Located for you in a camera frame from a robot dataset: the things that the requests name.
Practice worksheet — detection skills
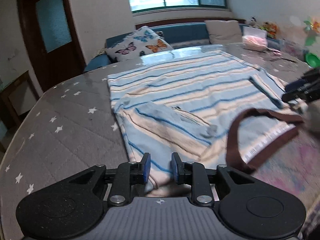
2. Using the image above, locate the green bowl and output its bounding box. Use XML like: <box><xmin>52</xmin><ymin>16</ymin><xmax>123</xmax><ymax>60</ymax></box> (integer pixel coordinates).
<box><xmin>306</xmin><ymin>52</ymin><xmax>320</xmax><ymax>68</ymax></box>

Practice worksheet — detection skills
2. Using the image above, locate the beige pillow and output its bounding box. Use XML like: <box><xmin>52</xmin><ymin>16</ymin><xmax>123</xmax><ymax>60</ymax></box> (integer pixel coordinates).
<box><xmin>204</xmin><ymin>20</ymin><xmax>243</xmax><ymax>45</ymax></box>

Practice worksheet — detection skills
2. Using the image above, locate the clear plastic container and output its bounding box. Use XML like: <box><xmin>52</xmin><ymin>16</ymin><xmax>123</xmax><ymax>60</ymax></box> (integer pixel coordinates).
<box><xmin>277</xmin><ymin>39</ymin><xmax>300</xmax><ymax>55</ymax></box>

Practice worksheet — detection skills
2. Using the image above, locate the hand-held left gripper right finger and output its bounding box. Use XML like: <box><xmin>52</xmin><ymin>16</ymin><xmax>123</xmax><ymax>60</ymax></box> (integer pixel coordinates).
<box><xmin>171</xmin><ymin>152</ymin><xmax>253</xmax><ymax>207</ymax></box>

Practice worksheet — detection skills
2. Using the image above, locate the orange plush toy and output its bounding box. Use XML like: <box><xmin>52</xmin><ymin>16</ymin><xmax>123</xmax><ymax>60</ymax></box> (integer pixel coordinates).
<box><xmin>262</xmin><ymin>22</ymin><xmax>278</xmax><ymax>39</ymax></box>

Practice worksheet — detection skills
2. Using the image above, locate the blue sofa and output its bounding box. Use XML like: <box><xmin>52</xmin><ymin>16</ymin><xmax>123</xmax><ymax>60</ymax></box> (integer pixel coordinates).
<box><xmin>84</xmin><ymin>21</ymin><xmax>280</xmax><ymax>73</ymax></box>

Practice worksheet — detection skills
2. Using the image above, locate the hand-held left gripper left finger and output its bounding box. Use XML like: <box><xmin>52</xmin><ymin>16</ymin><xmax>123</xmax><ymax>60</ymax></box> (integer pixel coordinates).
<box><xmin>67</xmin><ymin>152</ymin><xmax>152</xmax><ymax>207</ymax></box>

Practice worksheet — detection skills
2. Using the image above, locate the colourful pinwheel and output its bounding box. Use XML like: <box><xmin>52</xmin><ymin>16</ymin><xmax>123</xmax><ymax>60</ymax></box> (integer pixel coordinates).
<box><xmin>304</xmin><ymin>19</ymin><xmax>320</xmax><ymax>47</ymax></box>

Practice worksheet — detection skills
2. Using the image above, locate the wooden door with glass pane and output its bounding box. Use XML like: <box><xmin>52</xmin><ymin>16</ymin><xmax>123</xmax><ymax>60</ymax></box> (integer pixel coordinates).
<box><xmin>16</xmin><ymin>0</ymin><xmax>87</xmax><ymax>93</ymax></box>

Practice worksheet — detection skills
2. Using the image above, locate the grey star tablecloth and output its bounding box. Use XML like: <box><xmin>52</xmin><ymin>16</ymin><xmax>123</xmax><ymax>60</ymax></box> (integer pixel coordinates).
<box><xmin>0</xmin><ymin>41</ymin><xmax>320</xmax><ymax>240</ymax></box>

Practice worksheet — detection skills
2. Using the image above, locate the clear box with pink contents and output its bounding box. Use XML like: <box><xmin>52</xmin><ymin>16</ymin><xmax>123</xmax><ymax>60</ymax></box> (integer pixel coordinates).
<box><xmin>242</xmin><ymin>27</ymin><xmax>268</xmax><ymax>50</ymax></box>

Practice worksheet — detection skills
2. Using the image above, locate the wooden side table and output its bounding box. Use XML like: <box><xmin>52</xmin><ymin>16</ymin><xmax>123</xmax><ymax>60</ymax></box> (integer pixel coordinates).
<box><xmin>0</xmin><ymin>70</ymin><xmax>40</xmax><ymax>153</ymax></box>

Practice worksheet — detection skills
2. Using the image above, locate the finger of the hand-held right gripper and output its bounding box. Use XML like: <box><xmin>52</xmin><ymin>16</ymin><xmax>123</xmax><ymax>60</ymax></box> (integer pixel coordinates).
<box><xmin>281</xmin><ymin>86</ymin><xmax>320</xmax><ymax>103</ymax></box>
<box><xmin>285</xmin><ymin>67</ymin><xmax>320</xmax><ymax>93</ymax></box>

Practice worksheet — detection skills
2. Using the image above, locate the blue striped shirt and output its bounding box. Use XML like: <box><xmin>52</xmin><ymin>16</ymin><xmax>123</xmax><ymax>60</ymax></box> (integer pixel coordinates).
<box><xmin>107</xmin><ymin>50</ymin><xmax>307</xmax><ymax>198</ymax></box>

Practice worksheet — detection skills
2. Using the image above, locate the butterfly print pillow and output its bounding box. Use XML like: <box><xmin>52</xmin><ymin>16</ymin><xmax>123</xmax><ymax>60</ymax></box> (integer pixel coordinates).
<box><xmin>105</xmin><ymin>26</ymin><xmax>174</xmax><ymax>63</ymax></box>

